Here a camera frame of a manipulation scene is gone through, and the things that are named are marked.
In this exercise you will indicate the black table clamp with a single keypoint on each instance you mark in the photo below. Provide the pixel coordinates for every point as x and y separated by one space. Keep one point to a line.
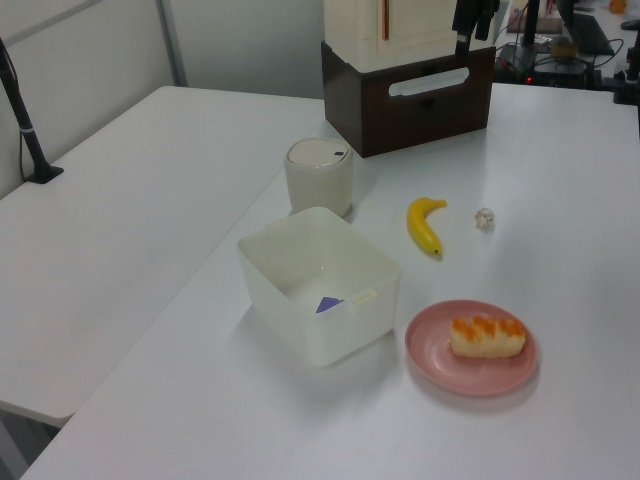
627 80

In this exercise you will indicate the small cream lidded bin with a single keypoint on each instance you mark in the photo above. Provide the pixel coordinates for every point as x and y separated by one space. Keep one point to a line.
317 187

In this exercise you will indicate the black laptop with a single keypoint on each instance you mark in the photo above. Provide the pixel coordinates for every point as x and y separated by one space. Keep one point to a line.
587 30

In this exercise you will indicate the cream appliance on box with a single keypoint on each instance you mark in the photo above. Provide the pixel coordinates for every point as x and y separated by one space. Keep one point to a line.
350 30

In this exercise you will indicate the black electronics box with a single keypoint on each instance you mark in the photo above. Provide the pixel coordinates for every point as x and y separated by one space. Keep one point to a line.
555 70

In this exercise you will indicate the small orange object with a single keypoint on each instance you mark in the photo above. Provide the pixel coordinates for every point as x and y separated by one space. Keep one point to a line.
618 5

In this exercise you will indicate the glazed bread loaf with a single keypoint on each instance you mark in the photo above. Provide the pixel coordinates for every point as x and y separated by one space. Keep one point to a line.
487 340

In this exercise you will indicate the yellow banana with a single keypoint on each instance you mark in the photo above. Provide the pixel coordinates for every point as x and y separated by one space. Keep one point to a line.
420 230

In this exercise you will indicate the crumpled white paper ball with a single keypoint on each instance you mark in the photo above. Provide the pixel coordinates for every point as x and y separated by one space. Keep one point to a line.
484 218

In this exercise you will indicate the white oven appliance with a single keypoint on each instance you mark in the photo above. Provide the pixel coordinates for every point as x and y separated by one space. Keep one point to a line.
425 120

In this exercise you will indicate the pink plate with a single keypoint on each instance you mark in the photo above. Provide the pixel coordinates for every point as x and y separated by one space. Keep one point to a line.
430 350

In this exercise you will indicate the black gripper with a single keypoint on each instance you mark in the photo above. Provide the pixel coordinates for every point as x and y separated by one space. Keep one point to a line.
472 7

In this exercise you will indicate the white plastic storage box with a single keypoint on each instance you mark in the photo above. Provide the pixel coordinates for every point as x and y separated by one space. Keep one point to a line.
280 305

